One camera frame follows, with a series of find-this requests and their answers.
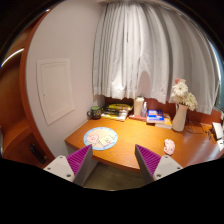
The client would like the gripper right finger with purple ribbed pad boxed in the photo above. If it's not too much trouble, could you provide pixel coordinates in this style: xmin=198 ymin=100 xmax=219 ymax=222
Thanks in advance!
xmin=135 ymin=145 xmax=182 ymax=184

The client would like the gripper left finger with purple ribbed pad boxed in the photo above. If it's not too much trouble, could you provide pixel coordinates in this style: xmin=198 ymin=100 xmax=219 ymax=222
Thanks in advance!
xmin=44 ymin=145 xmax=93 ymax=186

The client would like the round cartoon mouse pad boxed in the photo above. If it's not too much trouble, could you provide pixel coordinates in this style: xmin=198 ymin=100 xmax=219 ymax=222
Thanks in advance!
xmin=83 ymin=127 xmax=118 ymax=151

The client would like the blue white book stack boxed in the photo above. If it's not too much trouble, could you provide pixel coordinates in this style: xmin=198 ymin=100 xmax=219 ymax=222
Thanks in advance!
xmin=146 ymin=110 xmax=172 ymax=129

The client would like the red flat tray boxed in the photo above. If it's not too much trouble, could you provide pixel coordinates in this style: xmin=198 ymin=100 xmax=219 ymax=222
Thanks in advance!
xmin=129 ymin=114 xmax=147 ymax=122

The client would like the clear small bottle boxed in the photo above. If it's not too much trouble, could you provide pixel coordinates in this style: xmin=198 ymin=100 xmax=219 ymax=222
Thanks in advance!
xmin=141 ymin=102 xmax=147 ymax=117

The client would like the white ceramic vase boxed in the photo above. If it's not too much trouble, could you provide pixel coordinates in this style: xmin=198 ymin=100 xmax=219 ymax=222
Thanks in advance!
xmin=172 ymin=105 xmax=188 ymax=132

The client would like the dark green mug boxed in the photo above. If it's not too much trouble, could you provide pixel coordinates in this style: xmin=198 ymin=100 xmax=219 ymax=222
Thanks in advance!
xmin=87 ymin=106 xmax=102 ymax=120

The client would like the yellow black book stack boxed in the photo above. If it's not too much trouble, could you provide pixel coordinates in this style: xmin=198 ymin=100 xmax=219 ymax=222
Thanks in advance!
xmin=101 ymin=103 xmax=133 ymax=121

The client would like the white cylindrical container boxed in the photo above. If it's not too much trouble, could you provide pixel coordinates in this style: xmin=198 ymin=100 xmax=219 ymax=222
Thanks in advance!
xmin=134 ymin=96 xmax=144 ymax=115

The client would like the white device at desk edge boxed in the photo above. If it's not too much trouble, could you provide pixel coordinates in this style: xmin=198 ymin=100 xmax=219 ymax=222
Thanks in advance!
xmin=212 ymin=122 xmax=224 ymax=150

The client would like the white pink flower bouquet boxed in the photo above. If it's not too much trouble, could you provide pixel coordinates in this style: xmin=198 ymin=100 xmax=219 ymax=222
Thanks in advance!
xmin=171 ymin=78 xmax=198 ymax=111

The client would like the white sheer curtain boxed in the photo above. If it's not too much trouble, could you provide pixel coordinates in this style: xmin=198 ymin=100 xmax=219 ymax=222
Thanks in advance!
xmin=93 ymin=1 xmax=219 ymax=114

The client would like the black cable on desk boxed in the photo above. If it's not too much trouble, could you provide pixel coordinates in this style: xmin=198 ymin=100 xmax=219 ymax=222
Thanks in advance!
xmin=185 ymin=119 xmax=214 ymax=141

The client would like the white wall access panel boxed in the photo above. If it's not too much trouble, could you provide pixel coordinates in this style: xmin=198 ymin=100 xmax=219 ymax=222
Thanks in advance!
xmin=37 ymin=58 xmax=74 ymax=125

